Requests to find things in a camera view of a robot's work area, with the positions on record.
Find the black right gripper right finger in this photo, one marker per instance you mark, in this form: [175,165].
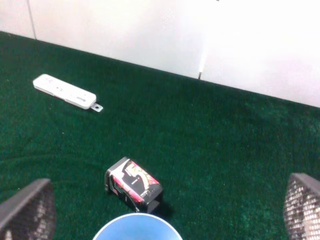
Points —
[301,211]

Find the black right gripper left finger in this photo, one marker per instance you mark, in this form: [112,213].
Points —
[30,214]

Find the black red patterned small box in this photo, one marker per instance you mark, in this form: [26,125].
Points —
[133,185]

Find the light blue round bowl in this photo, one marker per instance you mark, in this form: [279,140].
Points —
[137,226]

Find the white rectangular plastic device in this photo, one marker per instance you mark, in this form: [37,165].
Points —
[67,92]

